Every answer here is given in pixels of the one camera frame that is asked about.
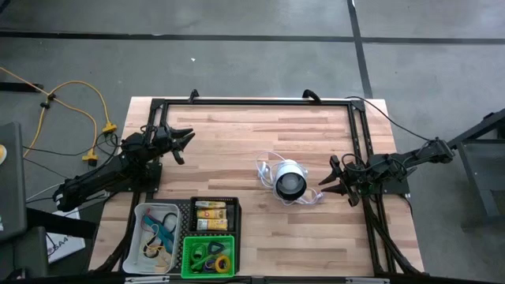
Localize black perforated metal shelf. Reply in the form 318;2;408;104
132;198;242;276

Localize black floor cable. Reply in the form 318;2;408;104
22;156;72;181
22;133;122;158

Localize white printed box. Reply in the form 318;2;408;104
46;207;87;264

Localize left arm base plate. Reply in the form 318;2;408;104
106;159;163;193

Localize black desk foot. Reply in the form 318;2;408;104
0;81;44;93

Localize black mesh basket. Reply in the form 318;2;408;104
188;196;241;234

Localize black side table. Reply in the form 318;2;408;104
435;106;505;230

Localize grey laptop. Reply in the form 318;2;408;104
0;121;28;242

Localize white floor cable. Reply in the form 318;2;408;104
25;181;66;203

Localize green plastic bin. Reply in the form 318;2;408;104
180;234;237;280

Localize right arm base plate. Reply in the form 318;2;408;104
357;169;411;196

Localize white lamp power cable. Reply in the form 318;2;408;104
255;151;324;207

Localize clear plastic bin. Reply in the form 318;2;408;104
122;202;181;275

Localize yellow extension cable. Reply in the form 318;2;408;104
0;65;100;166
47;80;118;135

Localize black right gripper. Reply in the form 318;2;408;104
318;155;366;207

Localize black aluminium table frame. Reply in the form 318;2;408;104
89;88;425;284

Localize yellow coil keychain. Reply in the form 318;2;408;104
214;255;232;275

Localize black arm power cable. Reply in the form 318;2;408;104
344;95;434;142

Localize thin yellow rubber band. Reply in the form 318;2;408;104
140;242;163;260

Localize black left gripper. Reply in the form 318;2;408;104
141;124;196;166

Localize thin black rubber band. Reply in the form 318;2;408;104
159;211;179;234

